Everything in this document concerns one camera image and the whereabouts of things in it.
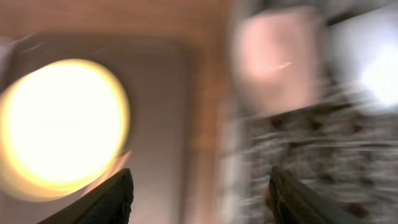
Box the yellow plate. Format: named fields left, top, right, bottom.
left=1, top=59, right=131, bottom=202

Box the grey dishwasher rack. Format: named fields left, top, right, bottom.
left=217, top=0, right=398, bottom=224

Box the light blue bowl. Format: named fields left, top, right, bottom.
left=329, top=4, right=397, bottom=114

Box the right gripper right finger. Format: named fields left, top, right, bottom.
left=269, top=166, right=362, bottom=224

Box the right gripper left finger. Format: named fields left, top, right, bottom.
left=38, top=168, right=134, bottom=224

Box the pink bowl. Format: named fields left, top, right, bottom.
left=232, top=6, right=323, bottom=116

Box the brown serving tray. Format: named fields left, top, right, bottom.
left=1, top=33, right=193, bottom=224

